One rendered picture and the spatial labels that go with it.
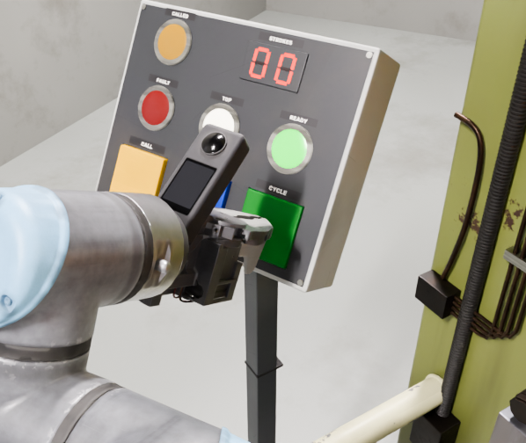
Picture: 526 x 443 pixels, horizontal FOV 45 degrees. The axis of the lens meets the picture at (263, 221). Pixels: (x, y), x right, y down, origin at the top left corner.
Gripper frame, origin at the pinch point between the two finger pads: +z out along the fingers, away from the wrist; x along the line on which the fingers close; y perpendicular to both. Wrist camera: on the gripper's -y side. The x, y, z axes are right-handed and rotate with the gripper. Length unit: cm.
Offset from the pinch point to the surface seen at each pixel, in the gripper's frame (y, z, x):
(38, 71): -4, 144, -207
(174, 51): -16.1, 1.2, -19.2
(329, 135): -11.3, 1.6, 4.1
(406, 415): 26.1, 32.7, 16.5
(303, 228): -0.7, 1.6, 4.4
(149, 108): -8.3, 1.2, -20.9
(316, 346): 51, 116, -29
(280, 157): -7.4, 1.3, -0.8
